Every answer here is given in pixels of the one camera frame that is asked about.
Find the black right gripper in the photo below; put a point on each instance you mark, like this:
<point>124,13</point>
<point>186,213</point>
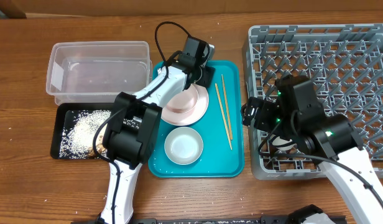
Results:
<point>264,107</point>

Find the white rice pile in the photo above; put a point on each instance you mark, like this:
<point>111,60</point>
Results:
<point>79,129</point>

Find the grey small bowl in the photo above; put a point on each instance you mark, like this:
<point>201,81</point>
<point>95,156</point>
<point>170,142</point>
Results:
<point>183,146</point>

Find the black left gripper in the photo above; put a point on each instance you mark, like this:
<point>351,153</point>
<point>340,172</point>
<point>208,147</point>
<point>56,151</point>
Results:
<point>207,78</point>

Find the black plastic tray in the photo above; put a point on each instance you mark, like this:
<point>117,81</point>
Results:
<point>59,130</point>

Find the teal plastic tray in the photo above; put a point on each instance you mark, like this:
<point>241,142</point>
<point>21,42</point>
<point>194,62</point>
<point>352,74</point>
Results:
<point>217,160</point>

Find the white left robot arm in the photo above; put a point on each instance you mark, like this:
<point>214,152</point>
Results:
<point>130,133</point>

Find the grey dishwasher rack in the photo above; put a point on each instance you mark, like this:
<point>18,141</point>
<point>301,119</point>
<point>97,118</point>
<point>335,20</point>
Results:
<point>344,61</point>

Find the pink plate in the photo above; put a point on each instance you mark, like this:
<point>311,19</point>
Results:
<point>185,119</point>

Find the right wooden chopstick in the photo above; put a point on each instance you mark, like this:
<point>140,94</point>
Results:
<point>227,107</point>

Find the brown food scrap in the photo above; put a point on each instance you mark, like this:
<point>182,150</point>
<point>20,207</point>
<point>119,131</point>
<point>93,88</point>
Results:
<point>99,147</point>

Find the wooden chopstick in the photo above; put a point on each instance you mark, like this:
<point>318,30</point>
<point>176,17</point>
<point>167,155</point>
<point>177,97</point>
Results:
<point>223,116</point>
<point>227,107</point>

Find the left wooden chopstick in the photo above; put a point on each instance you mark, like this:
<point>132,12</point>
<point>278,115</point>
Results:
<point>223,116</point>

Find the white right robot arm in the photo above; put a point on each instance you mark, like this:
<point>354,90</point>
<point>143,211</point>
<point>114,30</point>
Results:
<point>297,125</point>

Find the clear plastic bin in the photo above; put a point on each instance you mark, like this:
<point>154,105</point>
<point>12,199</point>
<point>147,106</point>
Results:
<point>97,71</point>

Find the white cup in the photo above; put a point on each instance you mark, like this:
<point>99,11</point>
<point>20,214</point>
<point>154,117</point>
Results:
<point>281,144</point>

